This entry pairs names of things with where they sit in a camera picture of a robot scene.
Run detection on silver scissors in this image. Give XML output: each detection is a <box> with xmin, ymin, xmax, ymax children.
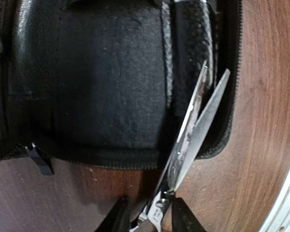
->
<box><xmin>130</xmin><ymin>61</ymin><xmax>230</xmax><ymax>232</ymax></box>

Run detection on black zip tool case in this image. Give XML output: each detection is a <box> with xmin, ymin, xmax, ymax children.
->
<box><xmin>0</xmin><ymin>0</ymin><xmax>243</xmax><ymax>175</ymax></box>

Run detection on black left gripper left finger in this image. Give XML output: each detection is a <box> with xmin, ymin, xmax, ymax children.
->
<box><xmin>95</xmin><ymin>196</ymin><xmax>130</xmax><ymax>232</ymax></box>

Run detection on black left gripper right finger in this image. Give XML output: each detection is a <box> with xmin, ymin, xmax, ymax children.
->
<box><xmin>172</xmin><ymin>198</ymin><xmax>206</xmax><ymax>232</ymax></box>

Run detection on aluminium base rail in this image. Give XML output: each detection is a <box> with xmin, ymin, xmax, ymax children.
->
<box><xmin>259</xmin><ymin>169</ymin><xmax>290</xmax><ymax>232</ymax></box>

